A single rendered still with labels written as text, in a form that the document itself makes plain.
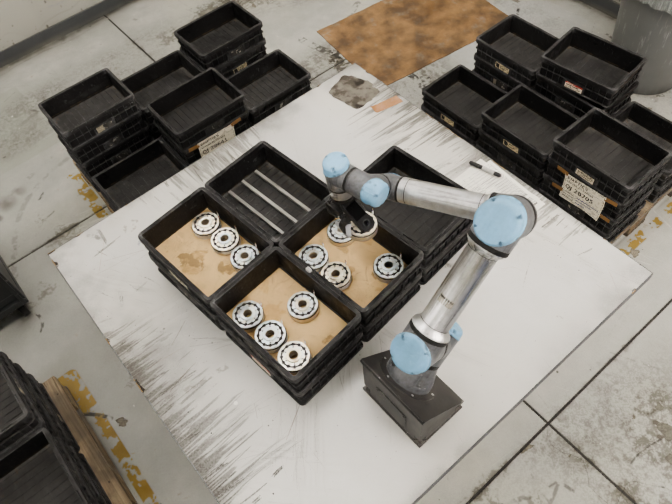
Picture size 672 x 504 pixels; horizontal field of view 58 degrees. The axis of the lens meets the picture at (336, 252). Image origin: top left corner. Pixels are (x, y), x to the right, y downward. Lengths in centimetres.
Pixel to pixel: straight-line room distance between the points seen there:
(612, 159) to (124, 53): 321
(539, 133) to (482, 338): 137
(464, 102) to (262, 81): 111
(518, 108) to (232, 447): 217
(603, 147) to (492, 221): 161
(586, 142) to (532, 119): 34
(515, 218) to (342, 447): 92
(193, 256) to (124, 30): 287
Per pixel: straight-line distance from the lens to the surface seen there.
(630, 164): 300
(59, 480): 257
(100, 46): 478
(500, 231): 148
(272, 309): 204
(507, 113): 326
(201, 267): 219
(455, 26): 441
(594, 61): 345
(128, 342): 229
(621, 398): 294
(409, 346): 162
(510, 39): 371
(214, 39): 367
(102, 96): 353
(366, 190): 165
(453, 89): 353
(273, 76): 351
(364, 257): 211
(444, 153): 259
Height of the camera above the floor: 259
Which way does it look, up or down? 56 degrees down
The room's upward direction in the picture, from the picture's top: 8 degrees counter-clockwise
